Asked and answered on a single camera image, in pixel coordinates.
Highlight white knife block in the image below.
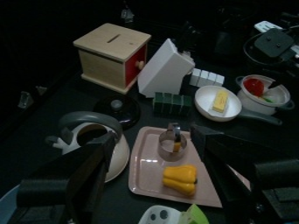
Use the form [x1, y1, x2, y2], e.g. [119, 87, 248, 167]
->
[135, 38, 196, 99]

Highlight green sushi roll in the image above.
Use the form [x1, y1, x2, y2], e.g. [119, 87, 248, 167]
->
[152, 92, 193, 116]

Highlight black power adapter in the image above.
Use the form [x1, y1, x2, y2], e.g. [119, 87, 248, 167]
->
[253, 27, 294, 59]

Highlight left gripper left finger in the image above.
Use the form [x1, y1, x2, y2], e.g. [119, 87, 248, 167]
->
[6, 130, 119, 224]

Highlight light green toy block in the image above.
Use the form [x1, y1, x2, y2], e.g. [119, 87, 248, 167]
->
[178, 203, 210, 224]

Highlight white kettle grey handle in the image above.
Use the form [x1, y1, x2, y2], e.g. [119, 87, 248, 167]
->
[43, 110, 131, 184]

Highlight white power strip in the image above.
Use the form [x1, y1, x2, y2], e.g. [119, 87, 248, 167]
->
[253, 20, 299, 60]

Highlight black cable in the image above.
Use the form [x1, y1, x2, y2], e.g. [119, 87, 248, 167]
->
[242, 24, 299, 73]

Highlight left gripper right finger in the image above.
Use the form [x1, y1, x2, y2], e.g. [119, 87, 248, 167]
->
[189, 123, 299, 224]

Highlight pink tray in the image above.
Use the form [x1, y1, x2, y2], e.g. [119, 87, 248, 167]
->
[126, 125, 252, 208]

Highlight white pot grey handles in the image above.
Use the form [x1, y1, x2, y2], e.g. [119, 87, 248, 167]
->
[234, 73, 294, 116]

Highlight clear cloth clip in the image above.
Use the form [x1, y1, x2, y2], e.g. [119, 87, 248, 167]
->
[15, 90, 34, 109]
[34, 85, 49, 96]
[118, 7, 135, 24]

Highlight metal measuring cup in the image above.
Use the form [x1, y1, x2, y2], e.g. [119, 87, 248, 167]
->
[156, 122, 189, 162]

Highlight white green plush toy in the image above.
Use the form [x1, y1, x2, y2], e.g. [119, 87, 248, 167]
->
[137, 204, 184, 224]

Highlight pale blue object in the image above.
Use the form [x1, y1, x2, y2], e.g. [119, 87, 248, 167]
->
[0, 183, 21, 224]

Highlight white sushi roll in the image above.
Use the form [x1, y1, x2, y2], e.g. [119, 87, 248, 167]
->
[189, 67, 225, 88]

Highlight yellow egg slab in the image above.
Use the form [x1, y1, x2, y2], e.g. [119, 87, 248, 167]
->
[210, 89, 229, 114]

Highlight black pot lid grey knob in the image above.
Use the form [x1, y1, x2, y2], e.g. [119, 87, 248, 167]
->
[91, 94, 142, 130]

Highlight red toy tomato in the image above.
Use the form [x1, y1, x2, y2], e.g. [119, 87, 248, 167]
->
[242, 78, 266, 97]

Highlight yellow bell pepper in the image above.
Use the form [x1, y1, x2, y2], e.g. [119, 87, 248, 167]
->
[161, 164, 198, 197]

